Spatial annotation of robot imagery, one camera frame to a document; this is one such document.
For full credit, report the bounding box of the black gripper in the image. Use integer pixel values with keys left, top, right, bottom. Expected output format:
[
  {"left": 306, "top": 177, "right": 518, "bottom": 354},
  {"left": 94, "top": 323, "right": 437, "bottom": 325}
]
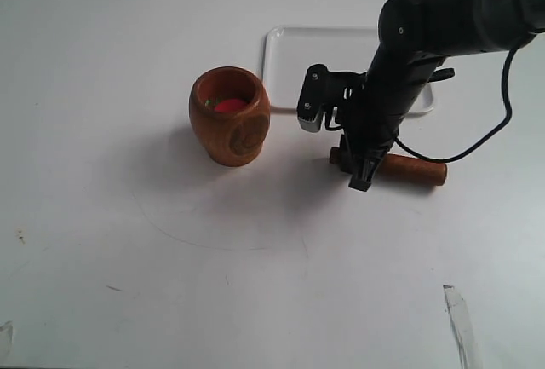
[{"left": 324, "top": 47, "right": 447, "bottom": 192}]

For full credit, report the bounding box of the brown wooden pestle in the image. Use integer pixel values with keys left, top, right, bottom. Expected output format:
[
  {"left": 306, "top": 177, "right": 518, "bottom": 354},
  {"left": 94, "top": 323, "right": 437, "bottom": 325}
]
[{"left": 329, "top": 147, "right": 447, "bottom": 187}]

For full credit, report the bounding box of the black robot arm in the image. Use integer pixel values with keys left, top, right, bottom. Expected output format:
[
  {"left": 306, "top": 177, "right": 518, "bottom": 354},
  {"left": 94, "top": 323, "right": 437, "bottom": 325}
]
[{"left": 326, "top": 0, "right": 544, "bottom": 192}]

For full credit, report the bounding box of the wooden mortar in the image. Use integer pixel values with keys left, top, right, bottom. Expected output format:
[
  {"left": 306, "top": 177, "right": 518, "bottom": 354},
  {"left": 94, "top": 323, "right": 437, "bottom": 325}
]
[{"left": 189, "top": 66, "right": 271, "bottom": 167}]

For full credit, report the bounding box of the red object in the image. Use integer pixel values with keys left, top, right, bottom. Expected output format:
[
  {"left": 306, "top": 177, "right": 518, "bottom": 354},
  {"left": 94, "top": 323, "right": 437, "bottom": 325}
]
[{"left": 214, "top": 98, "right": 248, "bottom": 113}]

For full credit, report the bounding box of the white rectangular tray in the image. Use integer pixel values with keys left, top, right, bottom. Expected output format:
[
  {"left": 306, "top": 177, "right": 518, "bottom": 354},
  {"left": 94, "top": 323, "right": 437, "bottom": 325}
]
[{"left": 259, "top": 25, "right": 435, "bottom": 118}]

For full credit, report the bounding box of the clear tape strip right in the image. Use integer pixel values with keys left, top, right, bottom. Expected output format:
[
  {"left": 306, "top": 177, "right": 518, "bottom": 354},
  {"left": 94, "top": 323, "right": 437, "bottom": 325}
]
[{"left": 443, "top": 285, "right": 483, "bottom": 369}]

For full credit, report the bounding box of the black cable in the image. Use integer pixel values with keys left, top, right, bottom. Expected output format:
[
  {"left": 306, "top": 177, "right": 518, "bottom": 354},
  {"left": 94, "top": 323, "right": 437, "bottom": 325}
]
[{"left": 393, "top": 32, "right": 538, "bottom": 163}]

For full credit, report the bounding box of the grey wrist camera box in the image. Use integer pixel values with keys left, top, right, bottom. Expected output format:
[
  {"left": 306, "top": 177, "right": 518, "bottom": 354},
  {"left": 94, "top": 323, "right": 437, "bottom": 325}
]
[{"left": 296, "top": 64, "right": 339, "bottom": 133}]

